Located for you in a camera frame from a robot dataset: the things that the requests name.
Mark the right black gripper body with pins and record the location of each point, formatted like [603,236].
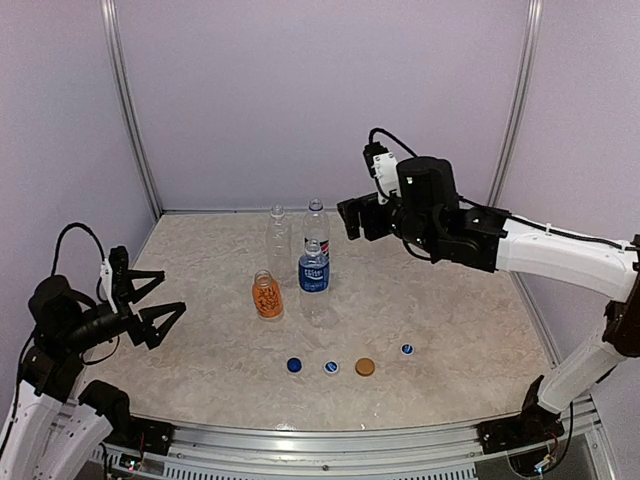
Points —
[375,227]

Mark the orange juice bottle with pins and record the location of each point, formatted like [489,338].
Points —
[266,296]

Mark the clear plastic bottle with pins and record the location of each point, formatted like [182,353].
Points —
[278,245]

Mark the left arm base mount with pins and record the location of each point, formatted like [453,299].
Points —
[133,432]

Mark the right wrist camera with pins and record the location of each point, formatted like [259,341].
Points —
[381,164]

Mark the gold bottle cap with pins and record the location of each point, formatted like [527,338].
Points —
[365,366]

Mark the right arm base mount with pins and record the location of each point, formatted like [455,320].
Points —
[533,424]

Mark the blue Pepsi bottle cap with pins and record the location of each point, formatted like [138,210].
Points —
[294,365]

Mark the white blue water cap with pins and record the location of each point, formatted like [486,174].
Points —
[407,349]

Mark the right aluminium post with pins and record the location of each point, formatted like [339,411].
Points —
[519,100]

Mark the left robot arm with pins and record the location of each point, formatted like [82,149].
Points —
[37,441]

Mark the left aluminium post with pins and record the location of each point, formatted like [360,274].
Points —
[118,66]

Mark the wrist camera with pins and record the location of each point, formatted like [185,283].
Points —
[112,271]
[381,164]

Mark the aluminium post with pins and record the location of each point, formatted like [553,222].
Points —
[519,100]
[118,66]

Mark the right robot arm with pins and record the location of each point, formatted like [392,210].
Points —
[416,201]

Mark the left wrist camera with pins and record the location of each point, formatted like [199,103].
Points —
[112,271]

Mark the blue label water bottle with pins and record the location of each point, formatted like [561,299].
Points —
[313,280]

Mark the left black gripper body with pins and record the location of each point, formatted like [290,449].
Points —
[131,323]

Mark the Pepsi bottle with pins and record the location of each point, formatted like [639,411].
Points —
[316,225]

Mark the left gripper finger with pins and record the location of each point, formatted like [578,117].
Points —
[139,283]
[158,320]

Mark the aluminium front rail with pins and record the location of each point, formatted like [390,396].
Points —
[460,450]

